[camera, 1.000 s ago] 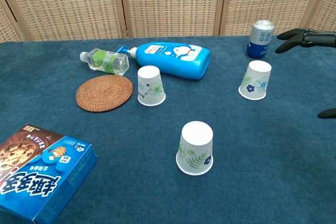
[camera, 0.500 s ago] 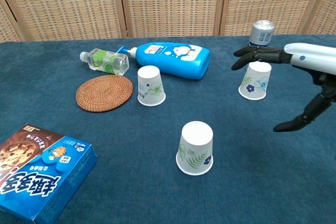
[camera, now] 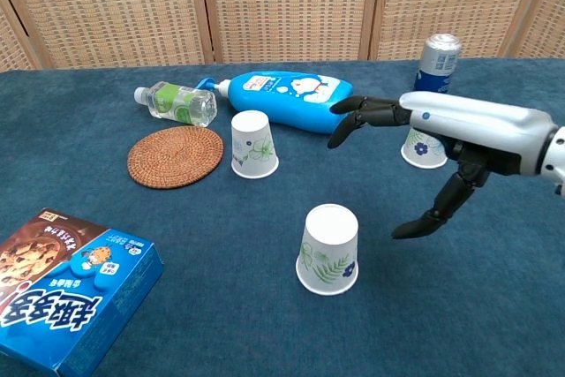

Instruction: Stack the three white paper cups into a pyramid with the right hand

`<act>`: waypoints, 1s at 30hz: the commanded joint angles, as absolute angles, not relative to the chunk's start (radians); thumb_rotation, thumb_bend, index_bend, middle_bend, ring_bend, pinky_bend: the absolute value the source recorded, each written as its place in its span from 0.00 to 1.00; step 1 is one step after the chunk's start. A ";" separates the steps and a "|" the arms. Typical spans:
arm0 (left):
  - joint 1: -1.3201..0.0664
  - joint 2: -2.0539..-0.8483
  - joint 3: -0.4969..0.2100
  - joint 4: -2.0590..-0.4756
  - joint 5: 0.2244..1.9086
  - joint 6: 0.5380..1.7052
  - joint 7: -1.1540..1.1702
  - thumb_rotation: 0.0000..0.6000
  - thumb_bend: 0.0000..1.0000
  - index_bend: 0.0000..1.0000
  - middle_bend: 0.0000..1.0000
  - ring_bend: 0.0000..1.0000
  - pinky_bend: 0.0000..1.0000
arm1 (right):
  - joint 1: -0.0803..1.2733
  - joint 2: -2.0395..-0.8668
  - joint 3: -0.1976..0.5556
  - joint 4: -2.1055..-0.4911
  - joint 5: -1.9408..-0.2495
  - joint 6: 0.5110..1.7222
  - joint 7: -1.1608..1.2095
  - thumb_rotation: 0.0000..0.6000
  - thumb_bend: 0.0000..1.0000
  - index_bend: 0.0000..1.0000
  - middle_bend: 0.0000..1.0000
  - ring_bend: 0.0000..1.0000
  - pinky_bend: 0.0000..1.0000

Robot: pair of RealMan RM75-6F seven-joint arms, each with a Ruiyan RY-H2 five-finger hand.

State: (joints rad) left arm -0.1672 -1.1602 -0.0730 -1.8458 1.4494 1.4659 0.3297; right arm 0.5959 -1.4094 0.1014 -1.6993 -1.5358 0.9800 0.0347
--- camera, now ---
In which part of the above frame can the blue brown cookie box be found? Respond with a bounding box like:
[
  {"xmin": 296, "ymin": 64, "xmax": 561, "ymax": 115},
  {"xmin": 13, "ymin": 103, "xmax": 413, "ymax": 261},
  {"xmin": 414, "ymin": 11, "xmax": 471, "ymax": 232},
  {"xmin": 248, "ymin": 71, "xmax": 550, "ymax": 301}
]
[{"xmin": 0, "ymin": 207, "xmax": 165, "ymax": 377}]

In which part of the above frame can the blue felt table cloth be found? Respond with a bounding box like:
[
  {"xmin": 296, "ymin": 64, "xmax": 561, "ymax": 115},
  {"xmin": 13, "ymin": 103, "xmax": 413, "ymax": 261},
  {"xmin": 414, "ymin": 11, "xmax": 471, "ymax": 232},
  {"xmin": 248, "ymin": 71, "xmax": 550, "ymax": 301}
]
[{"xmin": 0, "ymin": 57, "xmax": 565, "ymax": 377}]

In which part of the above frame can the woven rattan folding screen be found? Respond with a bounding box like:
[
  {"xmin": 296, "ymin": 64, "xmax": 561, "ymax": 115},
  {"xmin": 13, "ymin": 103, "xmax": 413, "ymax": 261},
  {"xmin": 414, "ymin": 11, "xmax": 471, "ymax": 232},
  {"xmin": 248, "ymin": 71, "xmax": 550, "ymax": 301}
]
[{"xmin": 0, "ymin": 0, "xmax": 565, "ymax": 72}]

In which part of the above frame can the white cup green flower print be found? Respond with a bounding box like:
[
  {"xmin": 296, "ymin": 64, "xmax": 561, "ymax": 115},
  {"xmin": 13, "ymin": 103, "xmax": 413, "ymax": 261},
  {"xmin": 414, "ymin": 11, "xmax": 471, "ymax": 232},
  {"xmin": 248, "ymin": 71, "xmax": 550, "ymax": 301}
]
[{"xmin": 230, "ymin": 109, "xmax": 280, "ymax": 180}]

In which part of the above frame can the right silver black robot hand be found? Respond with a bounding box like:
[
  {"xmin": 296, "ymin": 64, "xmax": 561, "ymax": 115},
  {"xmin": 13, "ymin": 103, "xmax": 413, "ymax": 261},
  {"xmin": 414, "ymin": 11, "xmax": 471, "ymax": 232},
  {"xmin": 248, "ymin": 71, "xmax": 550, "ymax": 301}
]
[{"xmin": 327, "ymin": 91, "xmax": 558, "ymax": 240}]

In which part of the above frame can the white cup blue flower print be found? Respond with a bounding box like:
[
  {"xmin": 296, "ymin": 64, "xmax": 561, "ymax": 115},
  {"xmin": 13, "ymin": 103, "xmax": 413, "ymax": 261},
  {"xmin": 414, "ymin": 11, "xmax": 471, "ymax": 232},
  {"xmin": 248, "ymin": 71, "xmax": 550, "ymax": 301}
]
[{"xmin": 400, "ymin": 127, "xmax": 449, "ymax": 170}]

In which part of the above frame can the white cup fern leaf print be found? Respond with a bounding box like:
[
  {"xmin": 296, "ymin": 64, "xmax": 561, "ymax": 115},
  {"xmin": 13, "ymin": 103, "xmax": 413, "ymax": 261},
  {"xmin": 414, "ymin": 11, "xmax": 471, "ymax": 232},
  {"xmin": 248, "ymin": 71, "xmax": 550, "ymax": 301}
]
[{"xmin": 295, "ymin": 203, "xmax": 359, "ymax": 297}]

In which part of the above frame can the round woven rattan coaster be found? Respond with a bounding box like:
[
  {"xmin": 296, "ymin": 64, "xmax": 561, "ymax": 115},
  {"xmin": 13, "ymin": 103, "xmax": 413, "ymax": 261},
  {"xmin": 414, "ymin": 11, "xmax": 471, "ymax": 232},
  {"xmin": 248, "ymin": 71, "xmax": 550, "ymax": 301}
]
[{"xmin": 126, "ymin": 125, "xmax": 225, "ymax": 190}]

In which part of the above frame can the blue pump bottle cartoon label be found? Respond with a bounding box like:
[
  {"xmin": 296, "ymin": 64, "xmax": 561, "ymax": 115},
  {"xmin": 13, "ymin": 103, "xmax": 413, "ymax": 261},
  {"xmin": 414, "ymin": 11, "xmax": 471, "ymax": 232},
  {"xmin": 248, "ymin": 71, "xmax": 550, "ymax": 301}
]
[{"xmin": 195, "ymin": 70, "xmax": 355, "ymax": 135}]

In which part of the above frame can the clear bottle green label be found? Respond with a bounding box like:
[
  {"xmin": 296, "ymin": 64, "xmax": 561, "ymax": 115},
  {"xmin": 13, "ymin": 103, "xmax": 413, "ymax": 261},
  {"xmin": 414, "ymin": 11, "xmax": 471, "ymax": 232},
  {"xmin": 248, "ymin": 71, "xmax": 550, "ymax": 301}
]
[{"xmin": 133, "ymin": 80, "xmax": 218, "ymax": 127}]

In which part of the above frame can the blue silver drink can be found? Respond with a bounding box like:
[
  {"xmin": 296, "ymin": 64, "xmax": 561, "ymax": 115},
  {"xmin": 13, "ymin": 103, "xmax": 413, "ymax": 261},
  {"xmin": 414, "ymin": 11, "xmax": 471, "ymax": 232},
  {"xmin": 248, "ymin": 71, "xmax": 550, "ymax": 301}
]
[{"xmin": 413, "ymin": 33, "xmax": 463, "ymax": 94}]

